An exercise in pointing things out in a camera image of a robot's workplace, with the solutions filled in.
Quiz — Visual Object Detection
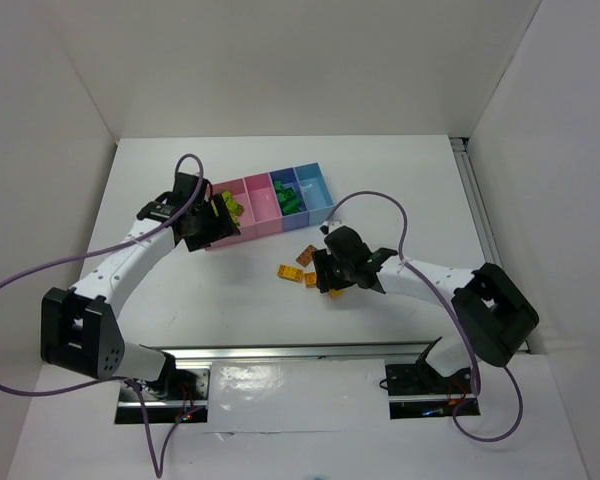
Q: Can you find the aluminium rail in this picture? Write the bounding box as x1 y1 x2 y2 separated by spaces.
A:
449 135 530 355
163 342 428 363

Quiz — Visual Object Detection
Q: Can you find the aluminium rail right side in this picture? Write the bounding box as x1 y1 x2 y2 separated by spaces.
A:
449 135 530 355

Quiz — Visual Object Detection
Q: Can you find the dark green long lego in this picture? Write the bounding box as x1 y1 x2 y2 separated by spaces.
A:
281 197 302 216

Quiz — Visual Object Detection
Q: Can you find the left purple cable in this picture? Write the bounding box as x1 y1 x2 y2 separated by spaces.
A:
0 153 206 480

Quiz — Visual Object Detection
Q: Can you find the light blue bin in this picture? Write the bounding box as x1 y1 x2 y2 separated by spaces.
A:
295 163 334 226

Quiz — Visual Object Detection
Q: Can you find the dark blue bin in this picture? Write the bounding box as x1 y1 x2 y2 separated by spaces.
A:
269 168 309 231

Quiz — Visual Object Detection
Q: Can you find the lime lego small square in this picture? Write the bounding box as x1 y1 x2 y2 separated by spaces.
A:
225 198 244 217

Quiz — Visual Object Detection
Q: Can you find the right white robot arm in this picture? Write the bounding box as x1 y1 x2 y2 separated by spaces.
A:
312 221 539 379

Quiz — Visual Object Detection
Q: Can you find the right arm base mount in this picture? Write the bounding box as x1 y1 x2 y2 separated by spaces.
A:
378 363 480 420

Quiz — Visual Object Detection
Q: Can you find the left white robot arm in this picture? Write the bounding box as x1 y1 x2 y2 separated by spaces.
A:
40 173 239 395

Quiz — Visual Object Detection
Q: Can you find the yellow small square lego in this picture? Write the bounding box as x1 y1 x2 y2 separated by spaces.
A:
304 272 317 288

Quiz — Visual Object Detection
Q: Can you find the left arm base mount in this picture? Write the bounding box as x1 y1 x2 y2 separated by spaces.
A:
114 362 211 425

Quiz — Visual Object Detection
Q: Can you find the aluminium rail front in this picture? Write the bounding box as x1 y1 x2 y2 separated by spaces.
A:
163 342 428 363

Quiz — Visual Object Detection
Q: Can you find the large pink bin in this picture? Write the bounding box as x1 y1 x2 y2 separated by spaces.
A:
206 178 256 251

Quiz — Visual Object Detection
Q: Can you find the brown orange long lego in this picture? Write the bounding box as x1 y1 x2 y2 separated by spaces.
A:
296 245 316 268

